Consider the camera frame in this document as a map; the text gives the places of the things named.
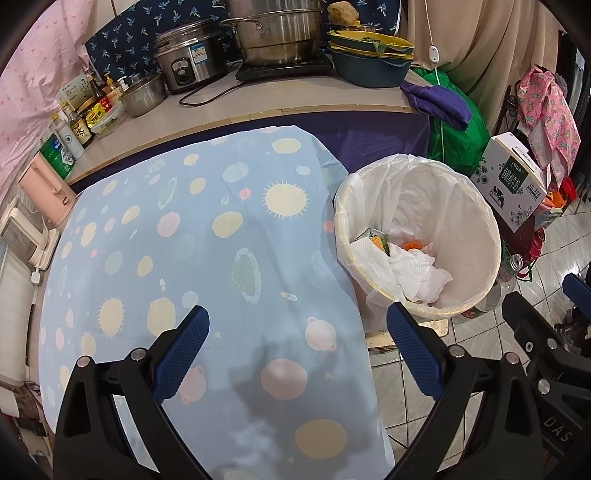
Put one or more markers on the cream plastic trash bin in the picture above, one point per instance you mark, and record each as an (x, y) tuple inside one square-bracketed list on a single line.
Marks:
[(455, 313)]

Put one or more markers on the white tissue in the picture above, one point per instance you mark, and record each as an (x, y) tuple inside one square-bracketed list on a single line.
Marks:
[(378, 265), (431, 284)]

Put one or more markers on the orange plastic item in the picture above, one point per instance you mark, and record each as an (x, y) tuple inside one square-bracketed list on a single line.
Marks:
[(554, 199)]

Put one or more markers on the yellow seasoning packet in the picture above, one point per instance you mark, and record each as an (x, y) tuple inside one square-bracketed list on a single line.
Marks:
[(99, 113)]

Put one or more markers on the blue planet print tablecloth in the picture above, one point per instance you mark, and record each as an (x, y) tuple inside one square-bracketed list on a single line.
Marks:
[(207, 258)]

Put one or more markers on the silver rice cooker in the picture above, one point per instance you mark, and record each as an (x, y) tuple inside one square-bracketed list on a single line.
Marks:
[(189, 60)]

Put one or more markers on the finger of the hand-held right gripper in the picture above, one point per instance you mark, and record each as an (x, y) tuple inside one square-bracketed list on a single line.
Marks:
[(531, 323), (579, 290)]

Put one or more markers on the pink dotted curtain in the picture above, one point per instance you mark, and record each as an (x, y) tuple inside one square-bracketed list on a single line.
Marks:
[(27, 74)]

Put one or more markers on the clear plastic bottle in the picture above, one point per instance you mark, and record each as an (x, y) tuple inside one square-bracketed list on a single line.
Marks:
[(515, 265)]

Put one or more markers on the purple cloth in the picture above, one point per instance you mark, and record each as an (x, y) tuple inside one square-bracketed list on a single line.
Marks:
[(438, 104)]

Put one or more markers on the orange plastic wrapper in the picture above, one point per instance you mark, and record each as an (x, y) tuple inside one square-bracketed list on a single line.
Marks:
[(413, 244)]

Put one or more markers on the white bottle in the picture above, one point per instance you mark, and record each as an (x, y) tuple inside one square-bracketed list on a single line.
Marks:
[(69, 138)]

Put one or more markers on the navy leaf print cloth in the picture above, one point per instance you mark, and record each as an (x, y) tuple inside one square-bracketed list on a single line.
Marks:
[(124, 41)]

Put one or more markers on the white cardboard box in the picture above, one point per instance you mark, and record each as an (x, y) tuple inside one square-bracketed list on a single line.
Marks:
[(75, 90)]

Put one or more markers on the green white milk carton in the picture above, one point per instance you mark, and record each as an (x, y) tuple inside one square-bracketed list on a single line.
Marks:
[(369, 234)]

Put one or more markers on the white printed gift box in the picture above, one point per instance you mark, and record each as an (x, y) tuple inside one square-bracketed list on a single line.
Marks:
[(508, 184)]

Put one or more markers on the brown loofah sponge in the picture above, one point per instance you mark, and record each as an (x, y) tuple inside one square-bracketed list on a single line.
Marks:
[(342, 14)]

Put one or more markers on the green plastic bag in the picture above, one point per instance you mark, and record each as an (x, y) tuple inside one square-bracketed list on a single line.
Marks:
[(466, 138)]

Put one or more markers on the white-lined trash bin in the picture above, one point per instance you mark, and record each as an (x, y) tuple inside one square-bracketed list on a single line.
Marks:
[(443, 207)]

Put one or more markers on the green canister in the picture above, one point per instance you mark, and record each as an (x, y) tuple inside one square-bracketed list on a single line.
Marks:
[(56, 159)]

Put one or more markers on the stainless steel bowl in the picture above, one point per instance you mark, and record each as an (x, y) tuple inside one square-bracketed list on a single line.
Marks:
[(143, 97)]

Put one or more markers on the pink floral garment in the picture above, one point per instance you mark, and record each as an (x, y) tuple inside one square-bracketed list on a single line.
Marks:
[(549, 120)]

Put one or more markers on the black induction cooker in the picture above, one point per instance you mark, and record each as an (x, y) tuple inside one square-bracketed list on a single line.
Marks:
[(286, 71)]

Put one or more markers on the grey plastic basin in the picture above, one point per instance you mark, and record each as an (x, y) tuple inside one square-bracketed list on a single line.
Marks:
[(14, 314)]

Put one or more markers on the yellow cap bottle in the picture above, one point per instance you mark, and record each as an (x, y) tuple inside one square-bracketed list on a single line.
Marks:
[(111, 87)]

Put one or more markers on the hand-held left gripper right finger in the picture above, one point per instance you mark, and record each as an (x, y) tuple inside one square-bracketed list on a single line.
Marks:
[(415, 353)]

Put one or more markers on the yellow rimmed stacked trays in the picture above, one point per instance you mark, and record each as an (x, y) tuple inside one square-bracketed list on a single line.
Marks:
[(369, 46)]

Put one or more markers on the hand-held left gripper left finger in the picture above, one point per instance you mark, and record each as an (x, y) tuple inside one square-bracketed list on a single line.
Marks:
[(182, 353)]

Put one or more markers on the red plastic item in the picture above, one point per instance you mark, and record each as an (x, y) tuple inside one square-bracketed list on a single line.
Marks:
[(568, 189)]

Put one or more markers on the red bottle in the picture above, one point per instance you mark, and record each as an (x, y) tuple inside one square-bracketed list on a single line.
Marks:
[(538, 244)]

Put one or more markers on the stainless steel steamer pot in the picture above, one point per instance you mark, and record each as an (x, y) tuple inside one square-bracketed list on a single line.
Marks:
[(277, 32)]

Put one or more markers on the beige curtain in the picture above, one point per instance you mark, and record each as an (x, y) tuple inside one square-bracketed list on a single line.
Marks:
[(489, 50)]

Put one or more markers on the dark soy sauce bottle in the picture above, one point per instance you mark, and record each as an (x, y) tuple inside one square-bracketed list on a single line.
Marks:
[(82, 131)]

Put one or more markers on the dark blue basin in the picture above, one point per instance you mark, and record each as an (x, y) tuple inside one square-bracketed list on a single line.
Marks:
[(369, 71)]

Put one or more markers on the pink electric kettle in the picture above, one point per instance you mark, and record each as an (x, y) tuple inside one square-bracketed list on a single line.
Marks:
[(46, 189)]

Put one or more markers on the white power plug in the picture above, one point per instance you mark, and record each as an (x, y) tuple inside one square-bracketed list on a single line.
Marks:
[(35, 277)]

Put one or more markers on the clear plastic container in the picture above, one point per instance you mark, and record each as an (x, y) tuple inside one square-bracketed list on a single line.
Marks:
[(108, 124)]

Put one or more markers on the dark glass bottle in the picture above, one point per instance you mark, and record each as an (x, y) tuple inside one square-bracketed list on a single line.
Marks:
[(96, 85)]

